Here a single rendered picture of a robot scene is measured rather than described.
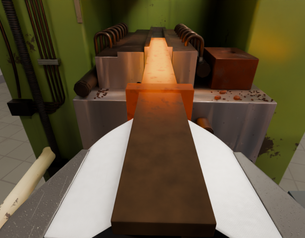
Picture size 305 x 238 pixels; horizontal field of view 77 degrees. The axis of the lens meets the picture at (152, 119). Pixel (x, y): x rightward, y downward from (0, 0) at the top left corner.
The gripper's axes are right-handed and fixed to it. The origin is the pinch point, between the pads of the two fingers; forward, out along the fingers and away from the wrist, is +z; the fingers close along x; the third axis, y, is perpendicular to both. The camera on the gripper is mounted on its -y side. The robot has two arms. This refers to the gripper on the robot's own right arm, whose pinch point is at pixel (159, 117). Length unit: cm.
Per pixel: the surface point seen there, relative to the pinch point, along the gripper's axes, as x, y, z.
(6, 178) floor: -107, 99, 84
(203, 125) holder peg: 8.2, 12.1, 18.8
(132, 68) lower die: -5.1, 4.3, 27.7
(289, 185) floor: 93, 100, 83
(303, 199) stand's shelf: 36, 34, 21
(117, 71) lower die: -8.2, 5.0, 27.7
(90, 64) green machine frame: -18.5, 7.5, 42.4
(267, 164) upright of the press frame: 40, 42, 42
